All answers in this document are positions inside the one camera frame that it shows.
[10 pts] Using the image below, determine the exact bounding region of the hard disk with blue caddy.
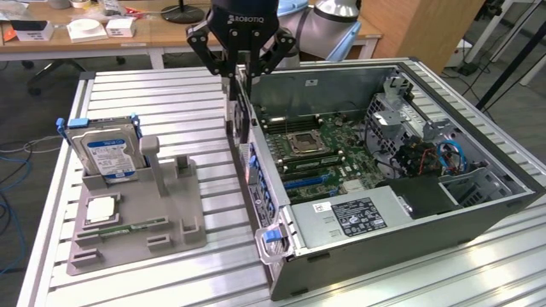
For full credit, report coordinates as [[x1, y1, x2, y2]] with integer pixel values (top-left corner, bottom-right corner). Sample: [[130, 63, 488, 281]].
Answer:
[[55, 112, 145, 185]]

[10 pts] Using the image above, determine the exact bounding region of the black plastic shroud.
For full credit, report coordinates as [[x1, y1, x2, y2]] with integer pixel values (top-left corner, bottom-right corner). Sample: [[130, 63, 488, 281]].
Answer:
[[380, 177, 465, 221]]

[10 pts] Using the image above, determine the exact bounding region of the silver CPU socket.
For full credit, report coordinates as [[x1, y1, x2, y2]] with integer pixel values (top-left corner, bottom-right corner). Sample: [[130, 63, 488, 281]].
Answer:
[[288, 132, 326, 158]]

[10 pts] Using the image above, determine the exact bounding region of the black office chair base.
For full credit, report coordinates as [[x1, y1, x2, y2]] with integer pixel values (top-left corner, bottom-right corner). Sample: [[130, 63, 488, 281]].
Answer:
[[21, 54, 129, 96]]

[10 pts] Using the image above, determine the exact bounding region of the black round lamp base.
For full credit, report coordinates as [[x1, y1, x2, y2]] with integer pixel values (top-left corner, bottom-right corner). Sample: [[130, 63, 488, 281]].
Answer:
[[161, 0, 207, 25]]

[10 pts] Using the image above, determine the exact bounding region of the open grey PC case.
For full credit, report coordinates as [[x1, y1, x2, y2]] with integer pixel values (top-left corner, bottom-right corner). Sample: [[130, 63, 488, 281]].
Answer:
[[222, 56, 546, 302]]

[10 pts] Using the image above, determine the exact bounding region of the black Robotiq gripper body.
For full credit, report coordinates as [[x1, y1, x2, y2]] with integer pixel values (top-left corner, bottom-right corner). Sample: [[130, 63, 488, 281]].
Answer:
[[207, 0, 282, 33]]

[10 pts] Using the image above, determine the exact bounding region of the white floor cable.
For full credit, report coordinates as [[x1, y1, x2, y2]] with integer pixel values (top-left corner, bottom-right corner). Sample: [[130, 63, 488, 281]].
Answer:
[[0, 136, 66, 154]]

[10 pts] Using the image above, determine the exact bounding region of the small white cardboard box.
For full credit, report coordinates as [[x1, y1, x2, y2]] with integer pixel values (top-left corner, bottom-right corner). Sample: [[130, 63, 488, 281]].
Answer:
[[106, 17, 138, 38]]

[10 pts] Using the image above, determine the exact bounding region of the white table frame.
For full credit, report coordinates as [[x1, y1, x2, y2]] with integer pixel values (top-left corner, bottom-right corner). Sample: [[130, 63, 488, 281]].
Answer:
[[446, 0, 546, 87]]

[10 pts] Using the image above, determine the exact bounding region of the white box with round rim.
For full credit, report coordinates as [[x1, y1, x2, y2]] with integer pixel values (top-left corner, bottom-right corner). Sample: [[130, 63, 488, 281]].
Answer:
[[67, 18, 110, 43]]

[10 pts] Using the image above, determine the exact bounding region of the silver disk bay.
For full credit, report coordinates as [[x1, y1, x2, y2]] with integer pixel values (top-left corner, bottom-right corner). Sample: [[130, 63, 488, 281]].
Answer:
[[438, 166, 513, 205]]

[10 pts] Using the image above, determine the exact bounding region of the grey power supply unit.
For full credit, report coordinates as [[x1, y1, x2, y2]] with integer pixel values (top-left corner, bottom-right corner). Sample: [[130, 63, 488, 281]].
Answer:
[[290, 186, 414, 251]]

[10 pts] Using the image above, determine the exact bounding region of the silver CPU chip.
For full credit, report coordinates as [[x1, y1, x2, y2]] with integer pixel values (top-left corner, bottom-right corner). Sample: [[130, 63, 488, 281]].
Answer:
[[85, 197, 119, 223]]

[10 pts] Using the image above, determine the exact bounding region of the white box with black top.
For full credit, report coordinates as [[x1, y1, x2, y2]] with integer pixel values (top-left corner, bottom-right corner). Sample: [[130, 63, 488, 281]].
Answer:
[[9, 19, 57, 42]]

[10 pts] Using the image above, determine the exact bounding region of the wooden desk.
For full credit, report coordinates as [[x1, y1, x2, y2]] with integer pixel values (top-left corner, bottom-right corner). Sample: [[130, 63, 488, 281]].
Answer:
[[0, 0, 385, 70]]

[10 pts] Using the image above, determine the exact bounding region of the low-profile Nvidia graphics card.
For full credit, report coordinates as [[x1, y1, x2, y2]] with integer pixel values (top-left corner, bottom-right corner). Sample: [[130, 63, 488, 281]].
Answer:
[[229, 72, 254, 164]]

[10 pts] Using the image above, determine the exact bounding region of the green RAM stick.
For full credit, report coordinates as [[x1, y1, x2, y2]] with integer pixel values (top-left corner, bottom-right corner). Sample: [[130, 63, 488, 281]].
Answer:
[[79, 220, 166, 239]]

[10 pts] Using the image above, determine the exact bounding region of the blue wire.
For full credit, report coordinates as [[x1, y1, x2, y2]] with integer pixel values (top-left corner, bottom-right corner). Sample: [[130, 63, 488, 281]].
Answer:
[[436, 139, 470, 176]]

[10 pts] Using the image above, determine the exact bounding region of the silver chipset heatsink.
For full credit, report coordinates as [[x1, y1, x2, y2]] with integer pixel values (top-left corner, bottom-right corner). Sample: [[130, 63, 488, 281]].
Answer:
[[341, 179, 365, 193]]

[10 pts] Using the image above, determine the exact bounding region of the wooden cabinet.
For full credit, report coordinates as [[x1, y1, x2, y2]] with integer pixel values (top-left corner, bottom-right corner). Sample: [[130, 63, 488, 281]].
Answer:
[[361, 0, 488, 70]]

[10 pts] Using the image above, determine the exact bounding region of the green motherboard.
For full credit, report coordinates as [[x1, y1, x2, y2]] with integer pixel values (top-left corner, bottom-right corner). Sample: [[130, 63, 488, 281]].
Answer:
[[254, 107, 386, 203]]

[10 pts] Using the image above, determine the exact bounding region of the black power adapter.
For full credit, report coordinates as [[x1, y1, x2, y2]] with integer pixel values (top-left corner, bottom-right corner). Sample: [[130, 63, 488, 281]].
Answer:
[[457, 62, 482, 77]]

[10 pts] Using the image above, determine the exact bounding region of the black wire bundle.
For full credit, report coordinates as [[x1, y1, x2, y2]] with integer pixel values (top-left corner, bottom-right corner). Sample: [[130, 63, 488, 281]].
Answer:
[[376, 140, 444, 180]]

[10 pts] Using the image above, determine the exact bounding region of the blue floor cable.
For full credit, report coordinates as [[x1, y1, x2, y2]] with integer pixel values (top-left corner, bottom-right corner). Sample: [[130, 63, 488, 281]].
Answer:
[[0, 156, 35, 276]]

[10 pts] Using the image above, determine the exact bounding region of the grey plastic parts rack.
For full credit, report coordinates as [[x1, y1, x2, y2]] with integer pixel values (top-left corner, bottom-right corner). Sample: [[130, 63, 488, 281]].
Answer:
[[66, 136, 210, 278]]

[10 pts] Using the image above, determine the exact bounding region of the black slanted pole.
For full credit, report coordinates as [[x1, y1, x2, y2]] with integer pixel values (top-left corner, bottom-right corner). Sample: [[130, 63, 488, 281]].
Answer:
[[476, 0, 546, 111]]

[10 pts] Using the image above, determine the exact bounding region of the perforated metal drive cage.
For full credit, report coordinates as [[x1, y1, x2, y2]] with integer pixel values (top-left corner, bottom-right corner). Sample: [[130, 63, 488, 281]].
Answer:
[[366, 92, 428, 161]]

